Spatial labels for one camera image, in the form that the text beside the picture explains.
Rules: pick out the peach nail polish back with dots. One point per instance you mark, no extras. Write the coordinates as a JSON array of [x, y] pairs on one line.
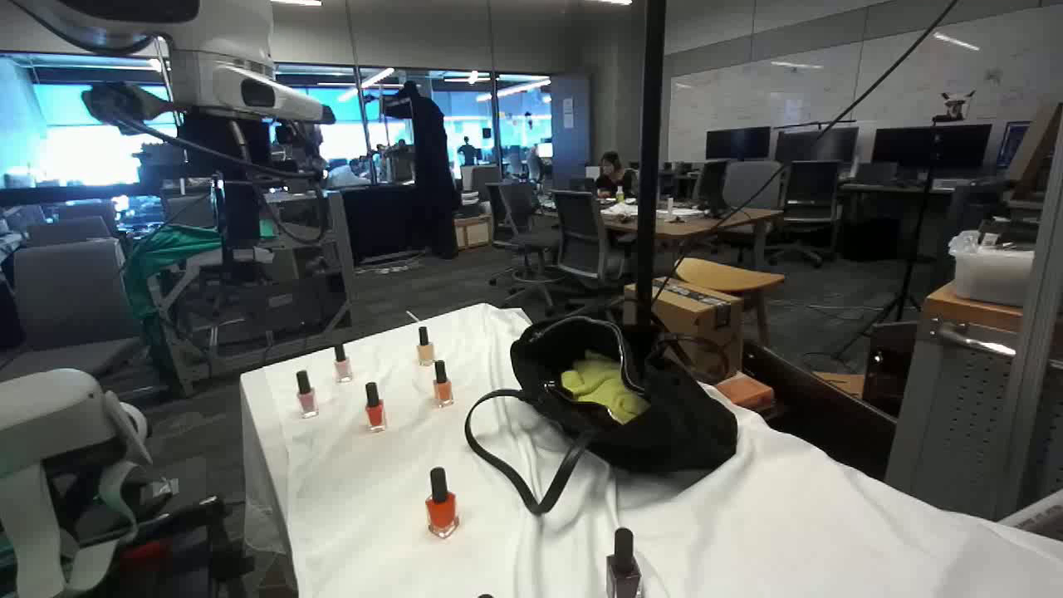
[[428, 350]]

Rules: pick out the red-orange nail polish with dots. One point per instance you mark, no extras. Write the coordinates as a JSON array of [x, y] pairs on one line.
[[373, 407]]

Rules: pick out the dark maroon nail polish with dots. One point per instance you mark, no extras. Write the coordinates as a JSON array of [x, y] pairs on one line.
[[622, 565]]

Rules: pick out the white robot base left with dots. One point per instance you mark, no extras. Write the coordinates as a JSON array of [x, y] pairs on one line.
[[49, 417]]

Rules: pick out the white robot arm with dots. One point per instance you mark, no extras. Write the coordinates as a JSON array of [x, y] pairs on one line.
[[217, 52]]

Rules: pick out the yellow cloth in bag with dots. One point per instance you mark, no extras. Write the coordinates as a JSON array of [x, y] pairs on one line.
[[596, 389]]

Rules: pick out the pink nail polish back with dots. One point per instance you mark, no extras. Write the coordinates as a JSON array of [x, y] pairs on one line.
[[343, 370]]

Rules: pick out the pink nail polish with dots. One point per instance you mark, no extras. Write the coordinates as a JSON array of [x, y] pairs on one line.
[[305, 392], [343, 370]]

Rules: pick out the large orange nail polish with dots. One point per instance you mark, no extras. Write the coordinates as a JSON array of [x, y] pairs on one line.
[[443, 509]]

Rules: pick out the pink nail polish left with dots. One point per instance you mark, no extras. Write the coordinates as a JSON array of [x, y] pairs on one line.
[[305, 392]]

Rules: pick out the grey office chair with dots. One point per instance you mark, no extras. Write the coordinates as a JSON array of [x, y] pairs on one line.
[[582, 246]]

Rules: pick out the cardboard box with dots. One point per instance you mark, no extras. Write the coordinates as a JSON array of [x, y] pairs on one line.
[[704, 331]]

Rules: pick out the white tablecloth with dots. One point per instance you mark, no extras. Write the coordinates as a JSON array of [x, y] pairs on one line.
[[783, 519]]

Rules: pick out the black vertical pole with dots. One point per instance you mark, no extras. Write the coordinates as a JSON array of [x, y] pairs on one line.
[[655, 20]]

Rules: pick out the white metal cabinet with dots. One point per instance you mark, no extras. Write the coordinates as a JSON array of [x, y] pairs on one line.
[[953, 430]]

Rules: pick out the black tripod stand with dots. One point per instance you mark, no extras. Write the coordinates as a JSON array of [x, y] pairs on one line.
[[932, 156]]

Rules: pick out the black bag with strap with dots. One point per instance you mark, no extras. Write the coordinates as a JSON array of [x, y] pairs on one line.
[[674, 430]]

